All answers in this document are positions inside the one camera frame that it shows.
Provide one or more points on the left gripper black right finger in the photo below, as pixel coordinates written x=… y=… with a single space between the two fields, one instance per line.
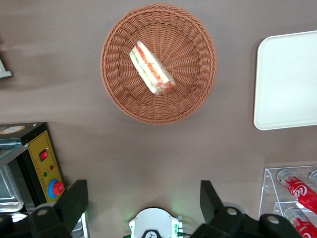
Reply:
x=215 y=215

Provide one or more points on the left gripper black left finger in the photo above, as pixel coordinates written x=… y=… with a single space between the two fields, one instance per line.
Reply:
x=69 y=205

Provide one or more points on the triangle sandwich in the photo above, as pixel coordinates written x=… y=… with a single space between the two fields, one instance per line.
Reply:
x=151 y=67

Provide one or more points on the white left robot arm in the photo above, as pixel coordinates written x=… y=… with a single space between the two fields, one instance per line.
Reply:
x=153 y=220

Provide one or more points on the brown wicker basket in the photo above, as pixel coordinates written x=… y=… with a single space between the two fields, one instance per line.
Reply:
x=173 y=104

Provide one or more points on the tray of packaged snacks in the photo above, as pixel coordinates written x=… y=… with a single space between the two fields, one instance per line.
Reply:
x=3 y=72

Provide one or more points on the cream plastic tray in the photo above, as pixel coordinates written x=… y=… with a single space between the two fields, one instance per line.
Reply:
x=287 y=81

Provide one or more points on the steel food pan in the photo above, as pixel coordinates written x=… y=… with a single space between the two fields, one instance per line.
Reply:
x=10 y=193

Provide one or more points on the clear acrylic bottle rack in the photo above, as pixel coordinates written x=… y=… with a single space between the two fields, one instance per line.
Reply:
x=268 y=181

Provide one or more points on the black food warmer machine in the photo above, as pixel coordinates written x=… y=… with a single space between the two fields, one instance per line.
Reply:
x=39 y=148

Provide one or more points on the red cola bottle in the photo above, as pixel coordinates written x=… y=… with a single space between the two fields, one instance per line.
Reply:
x=302 y=223
x=299 y=192

